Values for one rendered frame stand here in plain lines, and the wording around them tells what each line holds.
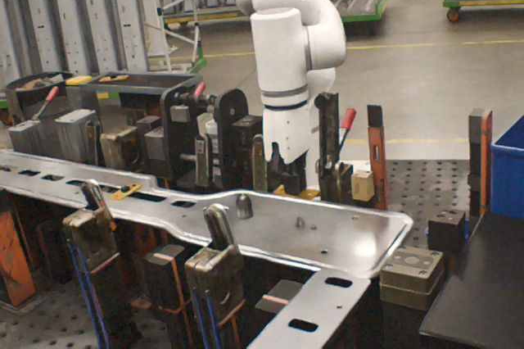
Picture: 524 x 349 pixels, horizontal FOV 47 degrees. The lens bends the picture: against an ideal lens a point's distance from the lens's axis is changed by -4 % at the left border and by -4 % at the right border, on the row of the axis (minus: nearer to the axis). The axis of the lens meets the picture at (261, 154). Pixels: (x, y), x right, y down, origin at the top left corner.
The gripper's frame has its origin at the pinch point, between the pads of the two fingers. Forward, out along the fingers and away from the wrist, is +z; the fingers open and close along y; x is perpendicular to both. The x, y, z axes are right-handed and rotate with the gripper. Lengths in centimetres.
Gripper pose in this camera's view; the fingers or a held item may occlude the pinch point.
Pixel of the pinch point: (294, 180)
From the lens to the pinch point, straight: 114.8
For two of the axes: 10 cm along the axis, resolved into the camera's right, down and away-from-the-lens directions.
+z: 1.2, 9.2, 3.7
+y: -5.3, 3.8, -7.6
